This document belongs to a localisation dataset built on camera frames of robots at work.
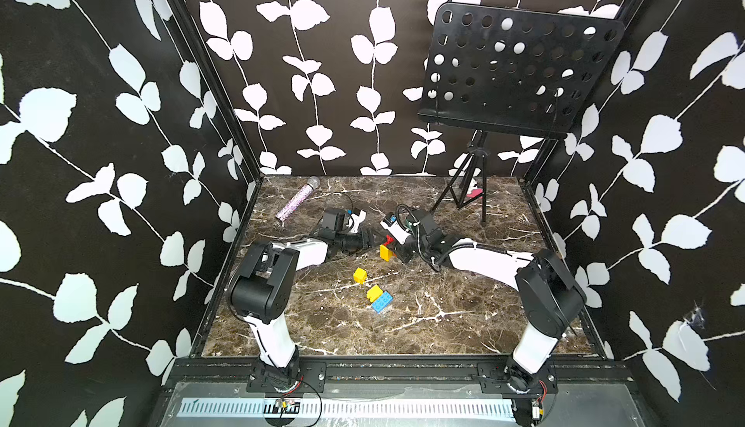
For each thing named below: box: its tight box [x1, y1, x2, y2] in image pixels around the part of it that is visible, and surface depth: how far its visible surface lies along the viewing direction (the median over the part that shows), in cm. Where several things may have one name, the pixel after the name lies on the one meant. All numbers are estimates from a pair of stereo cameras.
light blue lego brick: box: [371, 291, 393, 314], surface depth 88 cm
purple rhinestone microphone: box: [275, 175, 321, 223], surface depth 113 cm
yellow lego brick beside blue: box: [365, 284, 384, 303], surface depth 89 cm
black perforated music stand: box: [418, 1, 625, 225], surface depth 64 cm
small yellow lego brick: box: [353, 266, 368, 285], surface depth 92 cm
